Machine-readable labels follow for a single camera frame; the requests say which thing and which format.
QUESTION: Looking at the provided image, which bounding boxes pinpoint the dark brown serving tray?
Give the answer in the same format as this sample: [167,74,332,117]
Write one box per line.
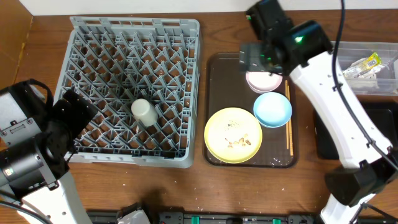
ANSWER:
[203,53,299,169]

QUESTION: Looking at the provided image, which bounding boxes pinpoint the black equipment rail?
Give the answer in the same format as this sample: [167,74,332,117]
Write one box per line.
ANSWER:
[87,203,322,224]

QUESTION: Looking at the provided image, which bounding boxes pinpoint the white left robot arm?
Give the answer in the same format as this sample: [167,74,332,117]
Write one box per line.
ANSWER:
[1,79,97,223]

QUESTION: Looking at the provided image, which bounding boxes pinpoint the light blue bowl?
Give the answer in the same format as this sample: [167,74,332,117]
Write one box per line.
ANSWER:
[253,92,293,128]

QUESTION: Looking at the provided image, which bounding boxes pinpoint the wooden chopstick left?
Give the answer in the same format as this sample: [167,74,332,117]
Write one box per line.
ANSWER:
[285,80,290,150]

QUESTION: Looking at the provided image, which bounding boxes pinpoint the grey plastic dish rack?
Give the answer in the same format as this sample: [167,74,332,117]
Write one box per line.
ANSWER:
[54,16,201,168]

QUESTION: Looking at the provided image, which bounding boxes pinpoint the yellow green snack wrapper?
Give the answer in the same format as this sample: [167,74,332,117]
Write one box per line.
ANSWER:
[343,53,382,78]

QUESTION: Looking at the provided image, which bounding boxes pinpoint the black rectangular bin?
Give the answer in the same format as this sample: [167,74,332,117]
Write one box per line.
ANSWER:
[313,102,397,160]

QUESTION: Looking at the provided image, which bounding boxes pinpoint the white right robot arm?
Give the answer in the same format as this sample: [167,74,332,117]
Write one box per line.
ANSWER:
[246,0,397,223]

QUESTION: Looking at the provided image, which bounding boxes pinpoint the clear plastic waste bin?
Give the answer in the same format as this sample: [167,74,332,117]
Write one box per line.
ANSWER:
[338,42,397,95]

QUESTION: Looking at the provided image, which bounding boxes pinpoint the yellow plate with crumbs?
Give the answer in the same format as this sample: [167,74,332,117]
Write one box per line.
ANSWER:
[204,107,262,164]

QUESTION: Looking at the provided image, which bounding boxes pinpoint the pink bowl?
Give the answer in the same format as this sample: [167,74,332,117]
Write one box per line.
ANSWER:
[246,72,283,94]

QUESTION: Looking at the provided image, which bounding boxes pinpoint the wooden chopstick right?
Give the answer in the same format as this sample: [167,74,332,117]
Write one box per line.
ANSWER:
[287,85,294,157]

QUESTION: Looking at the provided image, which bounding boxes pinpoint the cream white cup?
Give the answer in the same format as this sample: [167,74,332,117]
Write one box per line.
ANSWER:
[131,98,158,127]

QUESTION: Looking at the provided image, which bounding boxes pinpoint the wooden chopstick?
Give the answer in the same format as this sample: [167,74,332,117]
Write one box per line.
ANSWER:
[287,85,294,157]
[285,80,290,150]

